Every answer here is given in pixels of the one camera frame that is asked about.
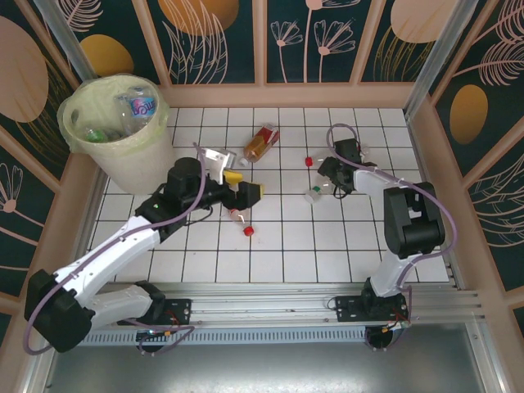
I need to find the green translucent bin liner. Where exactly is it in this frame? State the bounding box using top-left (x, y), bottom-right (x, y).
top-left (56, 71), bottom-right (171, 156)

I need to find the aluminium side rail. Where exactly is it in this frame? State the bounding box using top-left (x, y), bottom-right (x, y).
top-left (61, 167), bottom-right (111, 298)
top-left (407, 116), bottom-right (466, 291)

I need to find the perforated metal cable tray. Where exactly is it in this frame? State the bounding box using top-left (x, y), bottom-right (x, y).
top-left (79, 328), bottom-right (476, 348)

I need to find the red white label water bottle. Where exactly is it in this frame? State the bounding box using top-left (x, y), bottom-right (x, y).
top-left (224, 207), bottom-right (255, 238)

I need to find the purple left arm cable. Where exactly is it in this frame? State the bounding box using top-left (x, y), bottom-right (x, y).
top-left (23, 142), bottom-right (206, 358)

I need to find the clear bottle green cap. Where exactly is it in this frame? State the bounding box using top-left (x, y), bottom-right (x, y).
top-left (304, 185), bottom-right (330, 205)

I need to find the brown tea bottle red-yellow label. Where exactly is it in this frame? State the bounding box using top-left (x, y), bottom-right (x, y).
top-left (243, 124), bottom-right (282, 165)

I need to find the aluminium mounting rail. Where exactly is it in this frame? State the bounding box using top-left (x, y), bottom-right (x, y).
top-left (38, 281), bottom-right (486, 331)

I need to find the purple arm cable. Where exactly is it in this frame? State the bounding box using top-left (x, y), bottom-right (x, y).
top-left (23, 142), bottom-right (206, 358)
top-left (326, 124), bottom-right (458, 354)

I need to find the grey metal sheet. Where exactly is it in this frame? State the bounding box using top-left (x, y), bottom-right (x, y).
top-left (24, 343), bottom-right (508, 393)

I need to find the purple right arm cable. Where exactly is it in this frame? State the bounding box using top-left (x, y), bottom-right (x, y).
top-left (326, 124), bottom-right (458, 354)

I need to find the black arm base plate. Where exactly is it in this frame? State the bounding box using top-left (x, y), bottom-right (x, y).
top-left (334, 295), bottom-right (410, 324)
top-left (117, 297), bottom-right (193, 327)

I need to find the large clear bottle blue label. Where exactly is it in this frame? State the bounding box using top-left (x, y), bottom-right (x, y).
top-left (115, 84), bottom-right (160, 134)

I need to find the aluminium frame post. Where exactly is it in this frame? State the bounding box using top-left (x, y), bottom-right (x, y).
top-left (404, 0), bottom-right (474, 120)
top-left (34, 0), bottom-right (103, 81)

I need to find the white plastic bin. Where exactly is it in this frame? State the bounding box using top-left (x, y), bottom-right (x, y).
top-left (56, 72), bottom-right (175, 196)

